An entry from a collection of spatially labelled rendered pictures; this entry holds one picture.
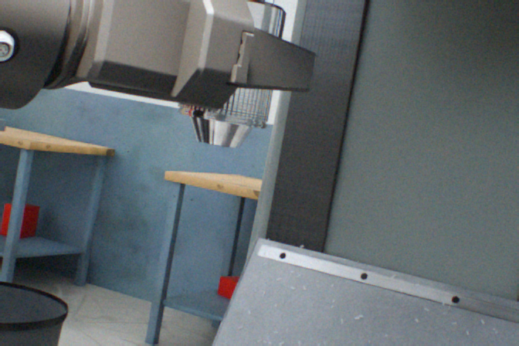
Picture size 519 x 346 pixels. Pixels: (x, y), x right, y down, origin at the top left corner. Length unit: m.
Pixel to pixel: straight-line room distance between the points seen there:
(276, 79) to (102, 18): 0.10
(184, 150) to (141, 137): 0.33
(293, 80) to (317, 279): 0.40
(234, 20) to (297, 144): 0.47
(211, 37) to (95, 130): 5.49
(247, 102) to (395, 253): 0.40
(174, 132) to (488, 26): 4.77
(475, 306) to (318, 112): 0.23
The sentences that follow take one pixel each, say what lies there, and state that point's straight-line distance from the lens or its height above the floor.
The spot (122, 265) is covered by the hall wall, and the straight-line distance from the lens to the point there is 5.74.
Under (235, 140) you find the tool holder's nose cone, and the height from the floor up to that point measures 1.20.
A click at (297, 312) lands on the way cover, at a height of 1.05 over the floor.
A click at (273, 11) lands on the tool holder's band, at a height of 1.27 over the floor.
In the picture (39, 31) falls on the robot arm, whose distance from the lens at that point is 0.37.
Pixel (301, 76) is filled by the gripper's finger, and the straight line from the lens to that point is 0.45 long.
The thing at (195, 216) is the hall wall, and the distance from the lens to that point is 5.42.
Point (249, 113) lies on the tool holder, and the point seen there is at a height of 1.21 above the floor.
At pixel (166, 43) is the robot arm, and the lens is 0.40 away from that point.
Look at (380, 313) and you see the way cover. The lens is 0.80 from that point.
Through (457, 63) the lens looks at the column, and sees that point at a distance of 0.81.
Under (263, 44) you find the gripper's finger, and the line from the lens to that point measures 0.44.
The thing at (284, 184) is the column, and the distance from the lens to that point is 0.86.
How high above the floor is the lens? 1.21
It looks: 3 degrees down
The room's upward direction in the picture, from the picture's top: 10 degrees clockwise
